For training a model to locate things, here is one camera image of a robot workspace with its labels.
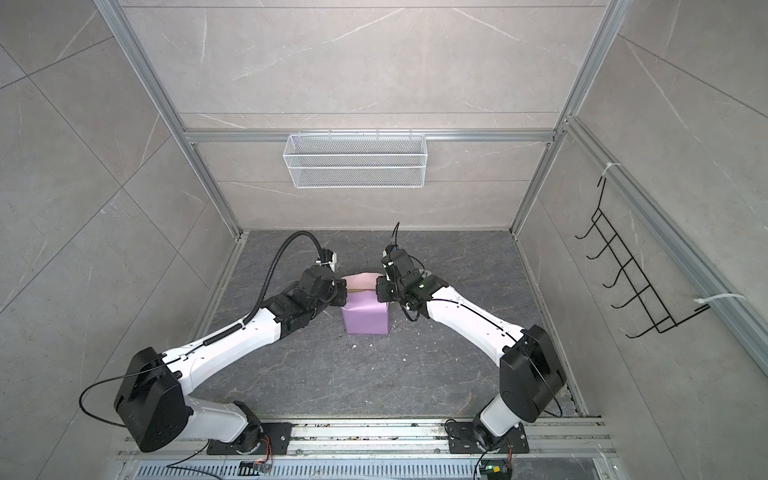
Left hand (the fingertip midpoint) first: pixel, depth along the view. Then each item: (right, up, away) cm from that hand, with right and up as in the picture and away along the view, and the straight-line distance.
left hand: (343, 275), depth 83 cm
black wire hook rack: (+68, -7, -24) cm, 73 cm away
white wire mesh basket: (+2, +38, +18) cm, 43 cm away
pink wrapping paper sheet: (+6, -11, +1) cm, 12 cm away
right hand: (+11, -2, +2) cm, 11 cm away
